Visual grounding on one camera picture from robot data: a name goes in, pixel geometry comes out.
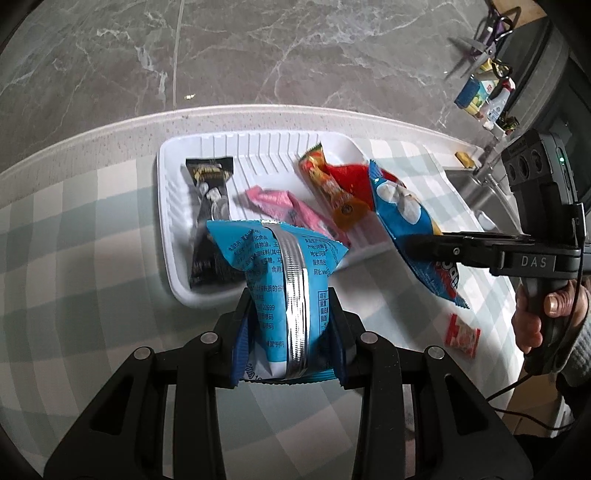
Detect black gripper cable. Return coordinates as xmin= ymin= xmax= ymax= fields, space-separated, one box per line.
xmin=484 ymin=203 xmax=591 ymax=432

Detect long orange snack packet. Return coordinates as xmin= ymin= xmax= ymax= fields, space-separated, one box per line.
xmin=298 ymin=144 xmax=370 ymax=230

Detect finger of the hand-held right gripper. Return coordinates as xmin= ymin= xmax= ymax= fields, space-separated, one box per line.
xmin=401 ymin=232 xmax=529 ymax=273

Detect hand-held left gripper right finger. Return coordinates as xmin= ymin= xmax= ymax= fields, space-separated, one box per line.
xmin=325 ymin=286 xmax=539 ymax=480

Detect stainless steel sink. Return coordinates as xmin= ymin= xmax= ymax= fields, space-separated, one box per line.
xmin=445 ymin=168 xmax=527 ymax=232

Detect small red white candy packet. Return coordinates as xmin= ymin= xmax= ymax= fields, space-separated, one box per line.
xmin=444 ymin=313 xmax=482 ymax=358

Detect large red snack packet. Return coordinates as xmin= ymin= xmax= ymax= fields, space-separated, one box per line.
xmin=325 ymin=161 xmax=402 ymax=206

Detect person's right forearm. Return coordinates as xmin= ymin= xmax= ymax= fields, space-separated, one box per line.
xmin=556 ymin=318 xmax=591 ymax=407

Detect blue cookie packet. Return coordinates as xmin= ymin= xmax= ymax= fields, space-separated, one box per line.
xmin=368 ymin=159 xmax=469 ymax=309

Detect white plastic tray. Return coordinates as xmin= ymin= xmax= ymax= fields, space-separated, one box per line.
xmin=156 ymin=130 xmax=402 ymax=309

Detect metal faucet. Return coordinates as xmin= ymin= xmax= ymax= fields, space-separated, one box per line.
xmin=471 ymin=143 xmax=504 ymax=185

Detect metal kitchen scissors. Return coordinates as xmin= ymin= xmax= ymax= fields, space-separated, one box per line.
xmin=445 ymin=28 xmax=499 ymax=79

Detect pink snack packet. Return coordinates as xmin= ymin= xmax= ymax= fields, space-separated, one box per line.
xmin=245 ymin=185 xmax=352 ymax=247

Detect white spray bottle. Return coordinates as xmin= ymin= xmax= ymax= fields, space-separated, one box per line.
xmin=482 ymin=78 xmax=515 ymax=127

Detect light blue snack packet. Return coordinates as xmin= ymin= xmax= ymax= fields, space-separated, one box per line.
xmin=205 ymin=219 xmax=349 ymax=386

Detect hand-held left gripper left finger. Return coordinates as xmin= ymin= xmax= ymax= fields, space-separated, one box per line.
xmin=44 ymin=288 xmax=252 ymax=480

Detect person's right hand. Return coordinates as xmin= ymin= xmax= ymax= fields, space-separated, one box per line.
xmin=512 ymin=277 xmax=589 ymax=356

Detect green white checked cloth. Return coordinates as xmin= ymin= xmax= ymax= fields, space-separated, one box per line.
xmin=0 ymin=134 xmax=573 ymax=480

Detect black snack packet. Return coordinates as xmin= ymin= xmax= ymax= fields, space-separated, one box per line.
xmin=185 ymin=156 xmax=245 ymax=291

